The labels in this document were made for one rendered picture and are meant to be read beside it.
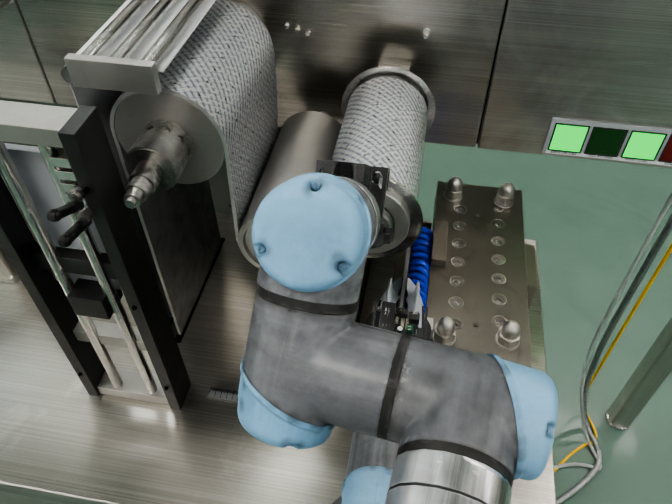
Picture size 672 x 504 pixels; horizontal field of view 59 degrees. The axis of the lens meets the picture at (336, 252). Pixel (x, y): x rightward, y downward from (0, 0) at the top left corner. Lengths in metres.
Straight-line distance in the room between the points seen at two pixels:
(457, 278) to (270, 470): 0.43
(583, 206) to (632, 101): 1.81
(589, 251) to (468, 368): 2.26
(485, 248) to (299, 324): 0.70
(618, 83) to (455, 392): 0.73
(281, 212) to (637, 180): 2.80
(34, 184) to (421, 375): 0.52
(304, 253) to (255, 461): 0.63
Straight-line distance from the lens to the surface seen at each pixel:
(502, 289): 1.01
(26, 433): 1.09
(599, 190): 2.97
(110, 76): 0.71
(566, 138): 1.08
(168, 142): 0.73
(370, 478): 0.68
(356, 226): 0.37
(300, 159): 0.88
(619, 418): 2.14
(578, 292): 2.48
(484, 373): 0.41
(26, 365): 1.17
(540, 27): 0.98
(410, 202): 0.74
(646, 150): 1.12
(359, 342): 0.41
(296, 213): 0.37
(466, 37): 0.98
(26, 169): 0.75
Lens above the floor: 1.78
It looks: 47 degrees down
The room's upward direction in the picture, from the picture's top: straight up
